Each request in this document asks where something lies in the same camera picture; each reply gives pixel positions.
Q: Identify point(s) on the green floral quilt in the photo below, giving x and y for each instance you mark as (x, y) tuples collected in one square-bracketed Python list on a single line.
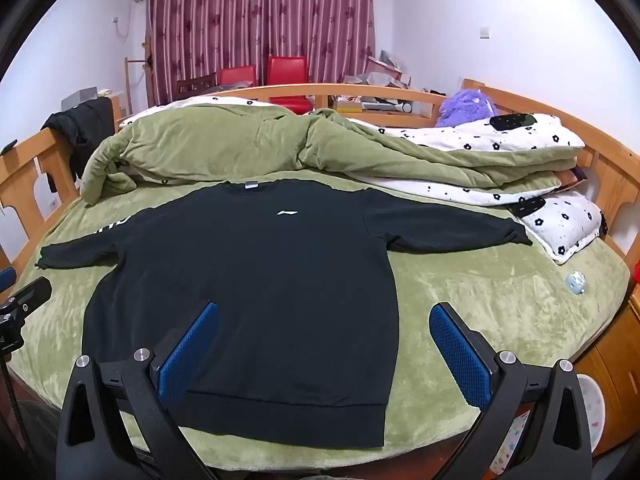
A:
[(200, 145)]

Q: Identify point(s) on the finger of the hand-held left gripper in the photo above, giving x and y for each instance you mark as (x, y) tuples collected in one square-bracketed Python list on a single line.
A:
[(6, 279), (31, 292)]

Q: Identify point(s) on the white floral pillow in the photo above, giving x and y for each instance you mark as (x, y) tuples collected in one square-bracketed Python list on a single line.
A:
[(565, 225)]

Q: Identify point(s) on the black phone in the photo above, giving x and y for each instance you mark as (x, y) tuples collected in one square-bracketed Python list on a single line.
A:
[(8, 147)]

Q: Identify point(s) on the small pale blue toy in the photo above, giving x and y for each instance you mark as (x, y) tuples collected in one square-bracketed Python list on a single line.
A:
[(575, 282)]

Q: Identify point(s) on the wooden bed frame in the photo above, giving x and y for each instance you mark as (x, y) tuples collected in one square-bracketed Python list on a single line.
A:
[(25, 195)]

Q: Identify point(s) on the black sweatshirt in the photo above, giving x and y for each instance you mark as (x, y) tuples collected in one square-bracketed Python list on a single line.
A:
[(275, 285)]

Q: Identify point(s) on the dark wooden chair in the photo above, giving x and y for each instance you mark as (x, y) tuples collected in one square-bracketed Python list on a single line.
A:
[(197, 85)]

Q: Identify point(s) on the yellow tissue box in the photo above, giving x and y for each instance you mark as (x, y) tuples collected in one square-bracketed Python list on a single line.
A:
[(347, 107)]

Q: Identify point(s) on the white star-print wastebasket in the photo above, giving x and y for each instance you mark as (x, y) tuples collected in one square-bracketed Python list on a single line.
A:
[(595, 410)]

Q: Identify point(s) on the black jacket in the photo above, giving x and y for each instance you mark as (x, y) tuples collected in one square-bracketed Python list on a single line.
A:
[(85, 125)]

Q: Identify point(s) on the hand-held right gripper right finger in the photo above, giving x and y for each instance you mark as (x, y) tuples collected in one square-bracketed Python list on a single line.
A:
[(460, 355)]

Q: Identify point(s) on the maroon striped curtain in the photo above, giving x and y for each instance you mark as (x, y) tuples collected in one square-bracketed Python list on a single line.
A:
[(250, 20)]

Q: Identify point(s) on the pile of plastic bags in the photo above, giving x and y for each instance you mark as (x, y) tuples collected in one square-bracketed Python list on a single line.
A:
[(380, 70)]

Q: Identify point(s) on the red chair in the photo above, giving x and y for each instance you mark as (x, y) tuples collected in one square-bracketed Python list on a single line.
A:
[(237, 76), (287, 72)]

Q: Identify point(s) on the wooden coat rack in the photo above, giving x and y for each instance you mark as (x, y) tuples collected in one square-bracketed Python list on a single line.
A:
[(128, 85)]

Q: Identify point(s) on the green plush bed sheet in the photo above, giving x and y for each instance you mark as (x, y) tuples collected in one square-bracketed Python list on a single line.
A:
[(475, 310)]

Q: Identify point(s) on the grey box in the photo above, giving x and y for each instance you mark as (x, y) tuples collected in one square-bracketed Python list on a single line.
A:
[(80, 98)]

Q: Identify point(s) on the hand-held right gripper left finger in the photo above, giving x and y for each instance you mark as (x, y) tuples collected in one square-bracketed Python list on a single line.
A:
[(190, 352)]

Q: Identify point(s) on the purple plush toy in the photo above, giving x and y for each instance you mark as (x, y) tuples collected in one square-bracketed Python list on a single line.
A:
[(465, 107)]

